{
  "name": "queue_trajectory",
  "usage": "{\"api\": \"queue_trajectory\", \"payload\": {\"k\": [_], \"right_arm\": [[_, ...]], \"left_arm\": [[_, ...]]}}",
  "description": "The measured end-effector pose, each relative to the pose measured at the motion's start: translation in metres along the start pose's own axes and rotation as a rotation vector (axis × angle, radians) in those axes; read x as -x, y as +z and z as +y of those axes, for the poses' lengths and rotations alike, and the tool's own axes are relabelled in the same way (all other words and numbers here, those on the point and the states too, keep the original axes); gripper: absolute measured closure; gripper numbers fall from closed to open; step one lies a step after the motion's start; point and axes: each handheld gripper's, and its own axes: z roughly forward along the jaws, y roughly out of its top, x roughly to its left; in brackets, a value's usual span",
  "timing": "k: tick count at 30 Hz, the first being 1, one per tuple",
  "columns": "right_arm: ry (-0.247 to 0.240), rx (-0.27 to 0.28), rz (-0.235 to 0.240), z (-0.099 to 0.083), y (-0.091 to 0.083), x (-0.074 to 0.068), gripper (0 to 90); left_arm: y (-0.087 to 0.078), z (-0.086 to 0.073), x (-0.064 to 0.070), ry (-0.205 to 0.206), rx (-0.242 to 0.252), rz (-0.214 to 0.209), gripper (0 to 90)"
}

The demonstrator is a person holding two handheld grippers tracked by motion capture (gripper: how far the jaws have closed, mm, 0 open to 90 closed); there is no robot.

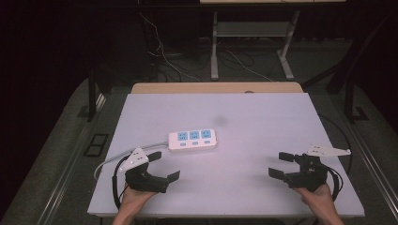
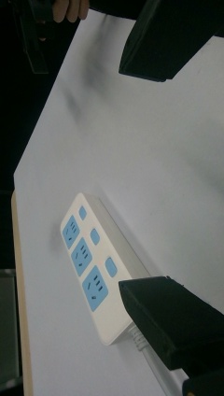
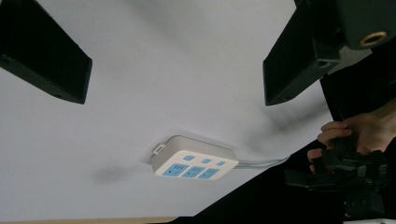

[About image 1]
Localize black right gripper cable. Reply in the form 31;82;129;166
317;113;354;203

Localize white power strip blue sockets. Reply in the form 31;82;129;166
167;128;220;155

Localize black floor socket frame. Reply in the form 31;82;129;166
83;132;110;158

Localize grey metal desk frame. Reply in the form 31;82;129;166
209;9;302;82

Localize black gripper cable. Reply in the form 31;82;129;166
317;113;354;203
111;155;130;211

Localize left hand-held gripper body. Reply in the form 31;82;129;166
118;147;170;194

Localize white floor cable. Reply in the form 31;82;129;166
139;12;202;83

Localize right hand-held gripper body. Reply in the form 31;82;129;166
283;142;352;192

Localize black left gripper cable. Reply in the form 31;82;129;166
111;155;130;211

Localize tangle of black floor cables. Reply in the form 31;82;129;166
146;37;283;83

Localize person's right hand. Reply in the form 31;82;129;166
294;183;335;215

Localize black metal stand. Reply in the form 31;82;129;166
301;12;398;124
86;68;109;124

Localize person's left hand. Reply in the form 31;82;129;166
119;184;158;218

